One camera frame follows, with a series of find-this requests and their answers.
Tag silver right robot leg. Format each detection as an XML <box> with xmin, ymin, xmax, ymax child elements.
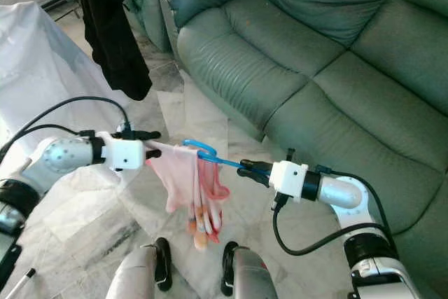
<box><xmin>220</xmin><ymin>242</ymin><xmax>281</xmax><ymax>299</ymax></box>

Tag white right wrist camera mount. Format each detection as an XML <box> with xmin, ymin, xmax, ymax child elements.
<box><xmin>267</xmin><ymin>161</ymin><xmax>309</xmax><ymax>198</ymax></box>

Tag blue plastic hanger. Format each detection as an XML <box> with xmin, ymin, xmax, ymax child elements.
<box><xmin>182</xmin><ymin>138</ymin><xmax>246</xmax><ymax>170</ymax></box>

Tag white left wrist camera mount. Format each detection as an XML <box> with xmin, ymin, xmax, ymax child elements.
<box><xmin>98</xmin><ymin>131</ymin><xmax>146</xmax><ymax>172</ymax></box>

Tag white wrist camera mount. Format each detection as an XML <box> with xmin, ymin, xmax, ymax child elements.
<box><xmin>267</xmin><ymin>161</ymin><xmax>309</xmax><ymax>198</ymax></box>
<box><xmin>98</xmin><ymin>131</ymin><xmax>146</xmax><ymax>172</ymax></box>

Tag black garment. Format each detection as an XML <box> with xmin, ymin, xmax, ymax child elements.
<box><xmin>77</xmin><ymin>0</ymin><xmax>153</xmax><ymax>100</ymax></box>

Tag green leather armchair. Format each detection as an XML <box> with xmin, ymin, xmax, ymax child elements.
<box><xmin>122</xmin><ymin>0</ymin><xmax>172</xmax><ymax>55</ymax></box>

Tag white shirt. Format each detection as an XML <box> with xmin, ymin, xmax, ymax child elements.
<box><xmin>0</xmin><ymin>1</ymin><xmax>134</xmax><ymax>174</ymax></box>

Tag silver left robot leg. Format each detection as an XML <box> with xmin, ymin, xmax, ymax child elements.
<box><xmin>115</xmin><ymin>237</ymin><xmax>172</xmax><ymax>299</ymax></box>

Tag white stick black tip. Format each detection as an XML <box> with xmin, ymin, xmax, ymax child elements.
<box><xmin>3</xmin><ymin>267</ymin><xmax>37</xmax><ymax>299</ymax></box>

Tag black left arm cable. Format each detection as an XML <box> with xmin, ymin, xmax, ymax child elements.
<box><xmin>0</xmin><ymin>96</ymin><xmax>134</xmax><ymax>167</ymax></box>

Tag silver robot leg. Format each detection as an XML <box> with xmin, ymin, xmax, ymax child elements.
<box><xmin>115</xmin><ymin>237</ymin><xmax>172</xmax><ymax>299</ymax></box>
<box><xmin>220</xmin><ymin>242</ymin><xmax>281</xmax><ymax>299</ymax></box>

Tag green leather sofa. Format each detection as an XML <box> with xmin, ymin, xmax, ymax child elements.
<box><xmin>153</xmin><ymin>0</ymin><xmax>448</xmax><ymax>244</ymax></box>

